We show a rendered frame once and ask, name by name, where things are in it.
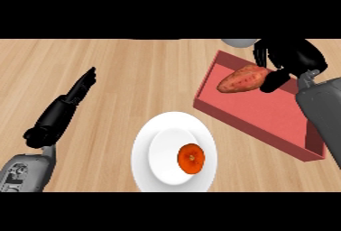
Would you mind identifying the orange-red sweet potato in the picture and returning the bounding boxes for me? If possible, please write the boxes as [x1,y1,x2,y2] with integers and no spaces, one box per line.
[216,64,270,94]

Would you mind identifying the red cardboard box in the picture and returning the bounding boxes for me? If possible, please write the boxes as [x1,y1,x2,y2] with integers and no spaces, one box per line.
[192,50,328,163]

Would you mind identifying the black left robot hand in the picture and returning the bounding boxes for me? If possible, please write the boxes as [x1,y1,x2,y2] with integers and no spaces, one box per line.
[22,66,97,150]

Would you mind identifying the grey rounded object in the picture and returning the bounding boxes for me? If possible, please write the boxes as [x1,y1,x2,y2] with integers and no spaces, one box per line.
[220,39,261,49]

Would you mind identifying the white plate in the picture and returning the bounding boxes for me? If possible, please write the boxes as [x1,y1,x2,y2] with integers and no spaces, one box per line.
[130,111,219,193]

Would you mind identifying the orange round fruit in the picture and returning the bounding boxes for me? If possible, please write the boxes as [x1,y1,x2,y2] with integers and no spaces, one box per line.
[176,143,207,175]

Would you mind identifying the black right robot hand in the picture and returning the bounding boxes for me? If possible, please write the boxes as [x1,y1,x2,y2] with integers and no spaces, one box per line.
[252,39,329,94]

